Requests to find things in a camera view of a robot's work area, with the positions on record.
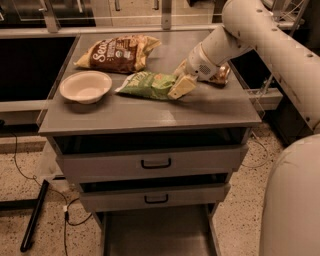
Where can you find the brown yellow chip bag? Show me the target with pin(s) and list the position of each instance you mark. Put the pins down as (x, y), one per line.
(123, 54)

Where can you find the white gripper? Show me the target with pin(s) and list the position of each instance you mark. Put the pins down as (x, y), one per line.
(199, 65)

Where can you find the black middle drawer handle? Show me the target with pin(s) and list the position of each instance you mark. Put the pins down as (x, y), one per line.
(156, 199)

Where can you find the white paper bowl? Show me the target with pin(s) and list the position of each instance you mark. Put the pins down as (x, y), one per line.
(85, 87)

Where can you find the black metal floor bar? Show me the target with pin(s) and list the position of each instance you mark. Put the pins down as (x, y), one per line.
(27, 239)

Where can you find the middle grey drawer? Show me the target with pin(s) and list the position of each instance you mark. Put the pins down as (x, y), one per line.
(129, 194)

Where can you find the grey drawer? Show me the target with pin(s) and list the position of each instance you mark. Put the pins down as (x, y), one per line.
(116, 157)
(129, 194)
(170, 231)

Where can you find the black top drawer handle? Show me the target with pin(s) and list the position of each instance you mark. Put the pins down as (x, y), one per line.
(157, 164)

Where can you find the green jalapeno chip bag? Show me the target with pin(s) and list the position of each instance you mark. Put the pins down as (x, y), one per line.
(148, 84)

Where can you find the small gold snack bag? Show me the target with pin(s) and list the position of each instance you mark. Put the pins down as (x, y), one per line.
(221, 76)

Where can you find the top grey drawer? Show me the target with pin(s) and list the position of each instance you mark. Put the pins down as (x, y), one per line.
(116, 157)

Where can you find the black drawer handle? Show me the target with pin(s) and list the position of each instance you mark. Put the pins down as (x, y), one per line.
(156, 199)
(157, 164)

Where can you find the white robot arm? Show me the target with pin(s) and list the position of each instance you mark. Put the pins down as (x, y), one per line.
(290, 223)

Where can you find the grey drawer cabinet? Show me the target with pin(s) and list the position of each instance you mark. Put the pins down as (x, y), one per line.
(207, 107)

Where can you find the bottom grey drawer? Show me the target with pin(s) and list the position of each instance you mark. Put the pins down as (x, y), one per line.
(170, 231)

